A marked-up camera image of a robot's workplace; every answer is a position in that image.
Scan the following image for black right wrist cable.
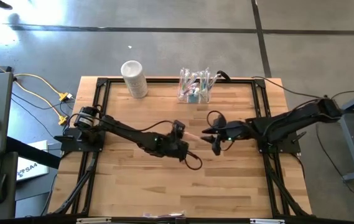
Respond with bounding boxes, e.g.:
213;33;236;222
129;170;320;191
206;110;227;129

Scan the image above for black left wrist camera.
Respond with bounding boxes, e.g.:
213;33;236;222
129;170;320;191
170;119;186;138

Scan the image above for white label strip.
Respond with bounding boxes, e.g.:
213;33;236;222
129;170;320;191
249;218;285;224
76;217;112;224

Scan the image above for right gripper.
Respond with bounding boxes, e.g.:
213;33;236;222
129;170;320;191
201;120;253;156

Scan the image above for yellow floor cable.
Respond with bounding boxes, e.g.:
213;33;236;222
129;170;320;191
0;52;70;126
13;73;72;102

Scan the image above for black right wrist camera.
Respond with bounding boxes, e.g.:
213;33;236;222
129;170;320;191
213;114;228;128

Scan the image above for long black arm cable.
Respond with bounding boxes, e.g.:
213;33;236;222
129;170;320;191
250;76;325;100

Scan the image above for white printed box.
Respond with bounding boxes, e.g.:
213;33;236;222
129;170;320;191
16;139;50;182

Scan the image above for purple toothbrush in clear wrap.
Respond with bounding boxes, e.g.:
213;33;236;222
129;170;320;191
142;211;186;218

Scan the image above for black curved hook cable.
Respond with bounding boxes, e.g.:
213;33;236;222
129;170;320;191
216;70;232;83

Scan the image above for black floor beam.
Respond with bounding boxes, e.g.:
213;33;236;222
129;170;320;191
5;136;62;169

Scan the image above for white wipes canister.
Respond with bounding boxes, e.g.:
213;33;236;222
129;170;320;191
120;60;149;100

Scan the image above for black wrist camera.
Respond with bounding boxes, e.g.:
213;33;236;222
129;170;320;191
170;119;186;138
213;114;228;128

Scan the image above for blue-grey metal stand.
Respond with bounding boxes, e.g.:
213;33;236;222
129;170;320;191
321;86;354;183

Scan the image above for clear acrylic organiser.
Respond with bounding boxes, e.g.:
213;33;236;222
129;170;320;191
177;77;212;104

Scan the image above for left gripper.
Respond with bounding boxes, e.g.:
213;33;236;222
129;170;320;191
163;132;190;162

